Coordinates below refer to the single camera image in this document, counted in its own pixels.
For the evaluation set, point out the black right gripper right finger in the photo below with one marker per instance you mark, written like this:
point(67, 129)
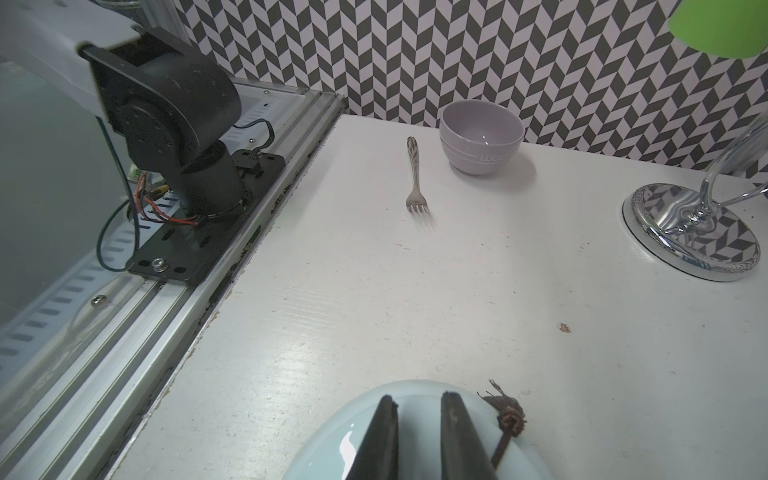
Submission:
point(462, 453)

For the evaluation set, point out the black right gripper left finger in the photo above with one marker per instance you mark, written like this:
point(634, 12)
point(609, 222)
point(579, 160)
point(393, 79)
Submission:
point(378, 455)

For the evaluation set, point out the pale blue ceramic canister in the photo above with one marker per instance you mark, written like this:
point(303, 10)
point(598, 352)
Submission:
point(331, 450)

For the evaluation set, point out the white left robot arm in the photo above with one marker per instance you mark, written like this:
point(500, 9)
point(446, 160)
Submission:
point(171, 103)

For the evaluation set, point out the silver metal fork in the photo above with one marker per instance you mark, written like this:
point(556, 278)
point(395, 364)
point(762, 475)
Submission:
point(415, 202)

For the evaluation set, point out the lilac ceramic bowl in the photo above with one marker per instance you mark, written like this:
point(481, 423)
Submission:
point(479, 137)

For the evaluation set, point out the green plastic wine glass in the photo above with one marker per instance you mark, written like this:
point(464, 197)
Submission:
point(731, 29)

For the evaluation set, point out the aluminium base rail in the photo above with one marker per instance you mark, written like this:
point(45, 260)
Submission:
point(85, 348)

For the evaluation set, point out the chrome wire glass rack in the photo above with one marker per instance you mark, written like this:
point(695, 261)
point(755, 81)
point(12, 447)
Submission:
point(690, 230)

